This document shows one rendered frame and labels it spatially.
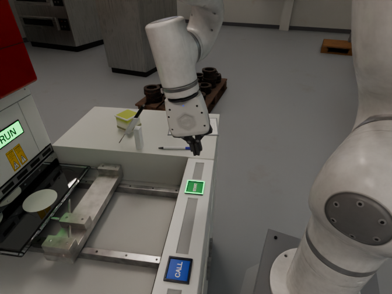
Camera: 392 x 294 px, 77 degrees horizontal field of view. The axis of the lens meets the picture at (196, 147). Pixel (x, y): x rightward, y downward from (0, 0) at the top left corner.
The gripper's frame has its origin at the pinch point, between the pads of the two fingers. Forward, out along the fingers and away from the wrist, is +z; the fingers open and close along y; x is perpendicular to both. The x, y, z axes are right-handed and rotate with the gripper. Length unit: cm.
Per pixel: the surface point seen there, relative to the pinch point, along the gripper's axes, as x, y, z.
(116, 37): 376, -194, 6
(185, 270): -26.1, -1.9, 15.1
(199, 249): -20.3, 0.2, 15.9
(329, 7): 888, 293, 105
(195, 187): -0.1, -3.2, 14.7
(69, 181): 3, -49, 12
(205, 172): 7.6, -1.1, 15.6
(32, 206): -9, -54, 10
